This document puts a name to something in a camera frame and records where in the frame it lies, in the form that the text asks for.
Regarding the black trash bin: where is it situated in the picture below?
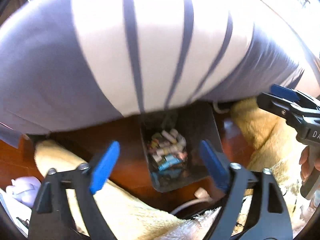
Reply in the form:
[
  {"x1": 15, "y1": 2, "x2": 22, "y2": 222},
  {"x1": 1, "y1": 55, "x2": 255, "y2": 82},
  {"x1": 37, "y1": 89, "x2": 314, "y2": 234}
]
[{"x1": 140, "y1": 101, "x2": 222, "y2": 193}]

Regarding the person's right hand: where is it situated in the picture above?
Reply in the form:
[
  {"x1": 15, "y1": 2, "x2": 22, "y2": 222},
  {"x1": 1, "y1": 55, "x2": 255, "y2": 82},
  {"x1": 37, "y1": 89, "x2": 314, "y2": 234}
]
[{"x1": 299, "y1": 146, "x2": 320, "y2": 182}]

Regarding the yellow fluffy blanket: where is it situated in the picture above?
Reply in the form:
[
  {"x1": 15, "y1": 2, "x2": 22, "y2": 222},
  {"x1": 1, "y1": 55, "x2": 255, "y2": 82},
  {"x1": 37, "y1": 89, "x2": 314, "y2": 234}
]
[{"x1": 34, "y1": 98, "x2": 304, "y2": 239}]

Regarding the teal wipes packet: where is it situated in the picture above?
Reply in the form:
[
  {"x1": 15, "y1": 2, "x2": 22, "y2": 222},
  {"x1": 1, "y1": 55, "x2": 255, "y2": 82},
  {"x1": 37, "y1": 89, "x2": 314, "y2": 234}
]
[{"x1": 158, "y1": 155, "x2": 183, "y2": 171}]

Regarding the lilac plastic toy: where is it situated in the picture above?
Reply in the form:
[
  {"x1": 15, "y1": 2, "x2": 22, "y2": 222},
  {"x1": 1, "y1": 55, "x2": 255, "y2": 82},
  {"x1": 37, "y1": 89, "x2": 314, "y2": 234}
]
[{"x1": 5, "y1": 176, "x2": 41, "y2": 208}]

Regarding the white cable with plug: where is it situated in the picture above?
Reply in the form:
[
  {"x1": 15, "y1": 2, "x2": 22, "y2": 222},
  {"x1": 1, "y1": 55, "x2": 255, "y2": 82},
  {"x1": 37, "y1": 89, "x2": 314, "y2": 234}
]
[{"x1": 171, "y1": 187, "x2": 213, "y2": 215}]

